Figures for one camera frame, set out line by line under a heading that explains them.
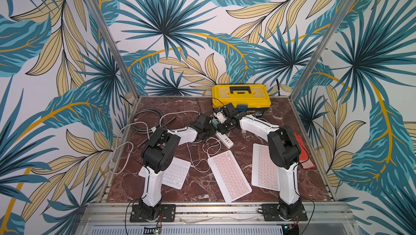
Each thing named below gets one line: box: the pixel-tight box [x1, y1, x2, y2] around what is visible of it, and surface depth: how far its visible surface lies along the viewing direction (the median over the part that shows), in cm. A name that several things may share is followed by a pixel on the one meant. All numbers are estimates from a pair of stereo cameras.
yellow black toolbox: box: [211, 84, 272, 116], surface depth 100 cm
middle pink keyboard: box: [208, 149, 253, 204], surface depth 85 cm
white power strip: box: [215, 129, 234, 149], surface depth 97 cm
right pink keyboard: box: [251, 142, 281, 192], surface depth 86 cm
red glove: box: [293, 132, 316, 170], surface depth 92 cm
